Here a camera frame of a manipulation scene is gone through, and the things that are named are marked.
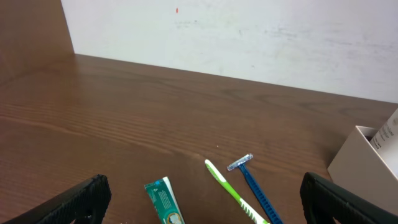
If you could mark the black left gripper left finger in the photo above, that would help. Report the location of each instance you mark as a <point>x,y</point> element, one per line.
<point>86,202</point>

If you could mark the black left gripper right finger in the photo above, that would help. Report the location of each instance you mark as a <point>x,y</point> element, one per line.
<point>325,202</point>

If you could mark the white cream tube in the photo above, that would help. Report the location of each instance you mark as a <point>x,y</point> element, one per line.
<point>385,143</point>

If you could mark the white cardboard box pink inside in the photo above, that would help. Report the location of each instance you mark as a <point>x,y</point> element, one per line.
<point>358,168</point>

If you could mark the blue disposable razor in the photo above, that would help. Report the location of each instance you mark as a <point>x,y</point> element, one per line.
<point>256,189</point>

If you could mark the green white toothbrush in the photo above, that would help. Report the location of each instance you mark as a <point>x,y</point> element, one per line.
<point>249,211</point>

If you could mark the green toothpaste tube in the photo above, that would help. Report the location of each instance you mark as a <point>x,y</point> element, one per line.
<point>164,201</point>

